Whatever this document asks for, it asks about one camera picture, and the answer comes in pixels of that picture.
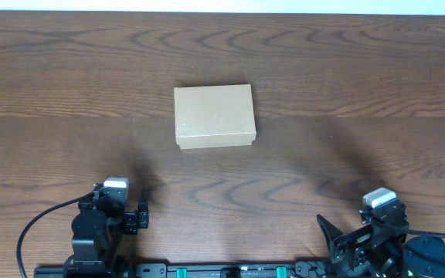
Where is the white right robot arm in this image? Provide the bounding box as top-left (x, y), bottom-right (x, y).
top-left (317, 198), bottom-right (445, 278)

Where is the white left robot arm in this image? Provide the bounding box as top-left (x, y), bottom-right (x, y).
top-left (63, 184), bottom-right (149, 278)

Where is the brown cardboard box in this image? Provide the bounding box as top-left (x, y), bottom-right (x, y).
top-left (174, 84), bottom-right (256, 150)

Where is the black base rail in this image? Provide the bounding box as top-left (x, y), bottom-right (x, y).
top-left (34, 261), bottom-right (352, 278)

